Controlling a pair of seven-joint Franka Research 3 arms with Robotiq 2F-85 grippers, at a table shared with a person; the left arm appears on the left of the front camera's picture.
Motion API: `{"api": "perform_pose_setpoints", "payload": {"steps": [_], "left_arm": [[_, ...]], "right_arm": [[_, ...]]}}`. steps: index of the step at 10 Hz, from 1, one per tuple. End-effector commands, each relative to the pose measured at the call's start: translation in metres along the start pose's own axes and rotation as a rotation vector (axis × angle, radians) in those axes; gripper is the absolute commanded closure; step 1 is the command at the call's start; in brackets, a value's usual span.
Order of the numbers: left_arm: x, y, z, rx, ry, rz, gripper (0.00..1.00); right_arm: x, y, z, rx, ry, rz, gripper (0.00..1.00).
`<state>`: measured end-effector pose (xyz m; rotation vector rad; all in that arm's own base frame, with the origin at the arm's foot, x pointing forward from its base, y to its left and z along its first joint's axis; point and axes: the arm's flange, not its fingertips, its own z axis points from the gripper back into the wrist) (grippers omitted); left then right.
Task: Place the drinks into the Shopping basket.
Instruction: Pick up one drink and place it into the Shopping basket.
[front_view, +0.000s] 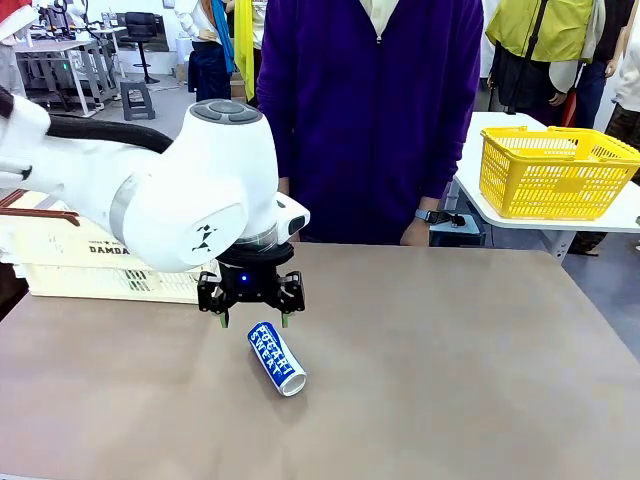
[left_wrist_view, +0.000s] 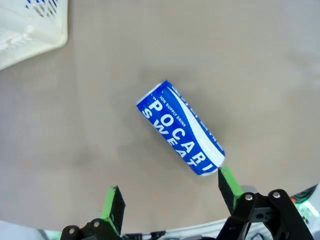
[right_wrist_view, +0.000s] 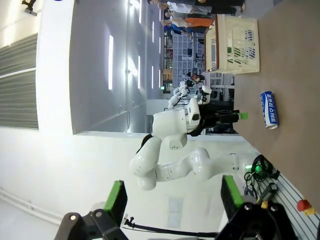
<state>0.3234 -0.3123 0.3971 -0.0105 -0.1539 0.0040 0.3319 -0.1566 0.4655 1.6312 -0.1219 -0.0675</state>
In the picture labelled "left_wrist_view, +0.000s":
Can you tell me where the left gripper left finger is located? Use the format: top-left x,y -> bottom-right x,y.
59,185 -> 126,240

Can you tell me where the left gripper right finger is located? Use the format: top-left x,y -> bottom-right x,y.
215,165 -> 315,240

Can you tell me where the cream folding basket brown rim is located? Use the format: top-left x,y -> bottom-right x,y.
0,0 -> 69,72

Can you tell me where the black cable bundle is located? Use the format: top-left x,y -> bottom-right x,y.
289,186 -> 320,205

